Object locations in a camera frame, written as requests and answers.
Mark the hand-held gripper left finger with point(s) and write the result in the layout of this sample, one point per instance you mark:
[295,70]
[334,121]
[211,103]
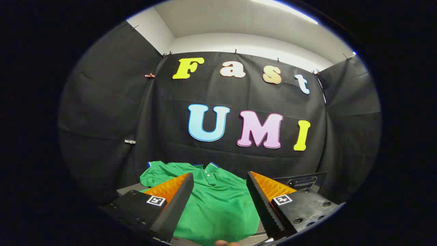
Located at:
[174,208]

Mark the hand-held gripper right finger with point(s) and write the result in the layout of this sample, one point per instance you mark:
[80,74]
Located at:
[264,205]

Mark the green polo shirt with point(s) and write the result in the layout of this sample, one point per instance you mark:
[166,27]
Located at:
[218,205]

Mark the grey cabinet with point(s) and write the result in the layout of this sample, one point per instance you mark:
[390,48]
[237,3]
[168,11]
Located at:
[131,189]

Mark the black backdrop cloth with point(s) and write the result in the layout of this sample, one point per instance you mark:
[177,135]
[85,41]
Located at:
[170,130]

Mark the white clip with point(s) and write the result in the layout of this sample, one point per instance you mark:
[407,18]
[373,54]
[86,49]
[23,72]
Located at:
[130,141]

